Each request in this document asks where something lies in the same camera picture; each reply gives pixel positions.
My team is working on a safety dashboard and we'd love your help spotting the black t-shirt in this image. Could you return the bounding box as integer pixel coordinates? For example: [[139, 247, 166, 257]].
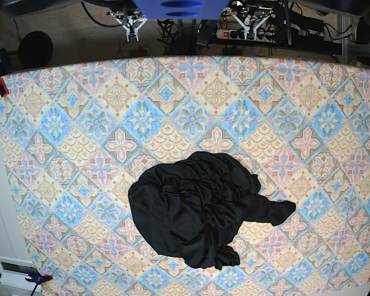
[[128, 152, 296, 269]]

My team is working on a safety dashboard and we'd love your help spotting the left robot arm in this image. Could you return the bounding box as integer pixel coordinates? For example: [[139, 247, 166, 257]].
[[216, 1, 370, 44]]

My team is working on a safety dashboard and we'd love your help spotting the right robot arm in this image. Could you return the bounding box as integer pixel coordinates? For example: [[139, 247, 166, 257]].
[[0, 0, 147, 41]]

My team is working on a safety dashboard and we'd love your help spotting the patterned tablecloth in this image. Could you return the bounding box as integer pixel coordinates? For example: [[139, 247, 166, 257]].
[[0, 57, 370, 295]]

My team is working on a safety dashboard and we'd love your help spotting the white power strip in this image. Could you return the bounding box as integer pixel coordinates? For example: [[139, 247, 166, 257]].
[[215, 29, 274, 42]]

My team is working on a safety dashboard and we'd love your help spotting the black round stool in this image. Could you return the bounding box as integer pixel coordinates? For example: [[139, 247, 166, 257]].
[[17, 31, 54, 69]]

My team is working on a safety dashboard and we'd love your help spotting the orange black clamp lower left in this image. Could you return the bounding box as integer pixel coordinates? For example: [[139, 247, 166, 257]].
[[0, 273, 52, 285]]

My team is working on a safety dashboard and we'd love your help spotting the white floor box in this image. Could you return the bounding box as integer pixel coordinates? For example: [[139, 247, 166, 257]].
[[0, 256, 39, 292]]

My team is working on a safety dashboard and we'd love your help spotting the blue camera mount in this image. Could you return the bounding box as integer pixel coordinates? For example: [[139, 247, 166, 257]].
[[134, 0, 229, 20]]

